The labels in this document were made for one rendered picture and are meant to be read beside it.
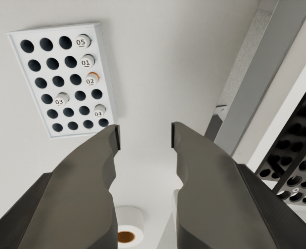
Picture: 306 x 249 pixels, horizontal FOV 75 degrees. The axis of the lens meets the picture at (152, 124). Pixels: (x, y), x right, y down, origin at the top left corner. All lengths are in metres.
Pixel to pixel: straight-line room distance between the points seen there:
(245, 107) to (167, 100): 0.12
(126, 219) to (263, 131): 0.29
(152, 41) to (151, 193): 0.26
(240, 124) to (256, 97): 0.03
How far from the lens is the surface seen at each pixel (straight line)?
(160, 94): 0.27
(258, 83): 0.19
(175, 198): 0.29
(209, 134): 1.04
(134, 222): 0.40
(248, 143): 0.19
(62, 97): 0.24
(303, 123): 0.22
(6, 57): 0.30
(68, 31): 0.23
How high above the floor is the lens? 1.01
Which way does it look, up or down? 60 degrees down
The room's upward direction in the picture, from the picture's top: 172 degrees clockwise
